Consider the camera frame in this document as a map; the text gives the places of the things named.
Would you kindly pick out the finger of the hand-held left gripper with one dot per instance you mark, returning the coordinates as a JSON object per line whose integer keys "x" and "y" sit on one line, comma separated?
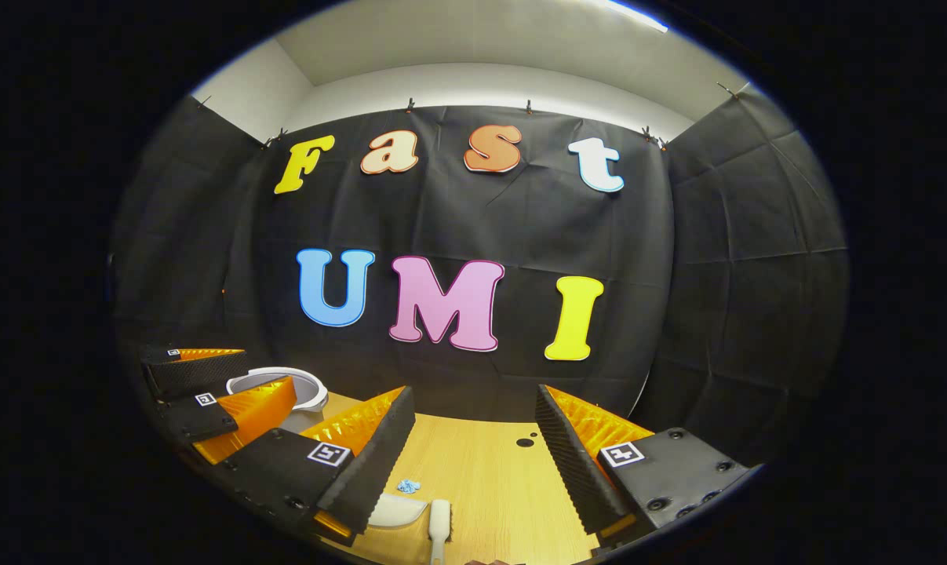
{"x": 198, "y": 420}
{"x": 198, "y": 375}

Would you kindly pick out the grey plastic dustpan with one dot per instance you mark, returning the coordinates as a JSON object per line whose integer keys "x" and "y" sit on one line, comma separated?
{"x": 398, "y": 510}

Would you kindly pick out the small grey broom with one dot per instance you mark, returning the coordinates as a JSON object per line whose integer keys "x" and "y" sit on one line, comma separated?
{"x": 439, "y": 522}

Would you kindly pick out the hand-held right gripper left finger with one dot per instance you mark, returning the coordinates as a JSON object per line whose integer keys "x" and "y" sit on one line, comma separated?
{"x": 379, "y": 463}

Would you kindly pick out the light blue paper scrap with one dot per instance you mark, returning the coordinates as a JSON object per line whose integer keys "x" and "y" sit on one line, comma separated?
{"x": 409, "y": 486}

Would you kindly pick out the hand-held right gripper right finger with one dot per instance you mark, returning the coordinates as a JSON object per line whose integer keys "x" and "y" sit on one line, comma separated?
{"x": 567, "y": 463}

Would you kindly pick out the white garbage bin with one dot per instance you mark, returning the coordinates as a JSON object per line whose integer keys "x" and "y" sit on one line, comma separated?
{"x": 312, "y": 392}

